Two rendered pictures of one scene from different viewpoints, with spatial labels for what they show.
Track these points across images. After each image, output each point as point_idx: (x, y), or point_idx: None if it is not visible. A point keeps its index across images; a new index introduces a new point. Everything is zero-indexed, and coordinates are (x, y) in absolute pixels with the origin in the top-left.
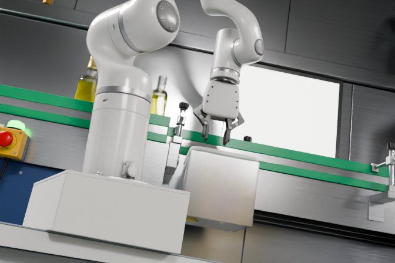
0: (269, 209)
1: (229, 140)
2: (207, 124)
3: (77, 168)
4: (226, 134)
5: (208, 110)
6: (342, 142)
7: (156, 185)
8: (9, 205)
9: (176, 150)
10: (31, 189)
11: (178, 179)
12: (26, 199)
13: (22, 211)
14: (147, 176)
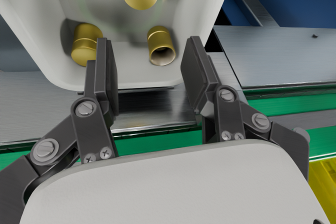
0: (2, 75)
1: (87, 60)
2: (211, 98)
3: (327, 30)
4: (109, 65)
5: (259, 155)
6: None
7: (220, 26)
8: (334, 7)
9: (221, 79)
10: (334, 18)
11: (176, 86)
12: (328, 11)
13: (321, 4)
14: (241, 33)
